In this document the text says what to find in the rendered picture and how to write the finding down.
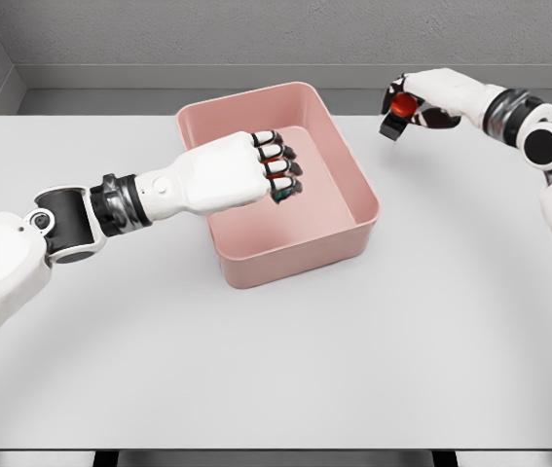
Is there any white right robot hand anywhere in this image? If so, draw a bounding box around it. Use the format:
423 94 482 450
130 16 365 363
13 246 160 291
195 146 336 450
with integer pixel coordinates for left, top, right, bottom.
381 67 493 131

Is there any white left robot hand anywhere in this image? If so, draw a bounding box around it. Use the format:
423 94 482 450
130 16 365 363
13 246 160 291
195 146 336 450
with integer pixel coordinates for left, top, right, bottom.
173 128 305 216

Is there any pink rectangular basket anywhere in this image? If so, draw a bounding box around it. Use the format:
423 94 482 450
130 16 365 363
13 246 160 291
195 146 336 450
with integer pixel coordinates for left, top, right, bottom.
175 81 382 291

